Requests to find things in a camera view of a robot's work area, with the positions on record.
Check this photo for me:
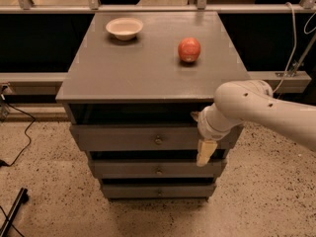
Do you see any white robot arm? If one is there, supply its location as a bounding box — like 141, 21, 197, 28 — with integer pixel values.
192, 80, 316, 167

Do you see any grey drawer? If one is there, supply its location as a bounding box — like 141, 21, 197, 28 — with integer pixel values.
69, 122, 245, 152
101, 184, 216, 198
88, 159, 227, 179

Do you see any grey middle drawer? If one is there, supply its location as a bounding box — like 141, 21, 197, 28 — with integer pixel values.
88, 159, 227, 179

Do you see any black floor cable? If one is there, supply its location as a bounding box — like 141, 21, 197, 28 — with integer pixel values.
0, 103, 37, 168

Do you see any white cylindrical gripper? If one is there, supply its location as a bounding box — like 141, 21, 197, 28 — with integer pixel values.
191, 104, 242, 167

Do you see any white ceramic bowl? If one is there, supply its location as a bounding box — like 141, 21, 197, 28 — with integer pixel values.
106, 18, 143, 40

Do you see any white cable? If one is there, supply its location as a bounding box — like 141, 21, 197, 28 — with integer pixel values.
272, 1, 298, 94

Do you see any grey bottom drawer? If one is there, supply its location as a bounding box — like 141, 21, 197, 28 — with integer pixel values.
101, 184, 216, 198

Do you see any grey top drawer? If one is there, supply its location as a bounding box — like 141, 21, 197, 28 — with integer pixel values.
69, 122, 245, 152

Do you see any red apple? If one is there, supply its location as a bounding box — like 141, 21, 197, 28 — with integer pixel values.
178, 38, 200, 63

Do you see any black stand leg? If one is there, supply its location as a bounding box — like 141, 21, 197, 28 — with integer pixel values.
0, 188, 29, 237

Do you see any grey wooden drawer cabinet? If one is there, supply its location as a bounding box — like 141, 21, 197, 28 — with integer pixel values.
56, 12, 249, 187

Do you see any metal railing frame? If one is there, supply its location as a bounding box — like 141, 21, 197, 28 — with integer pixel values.
0, 0, 316, 96

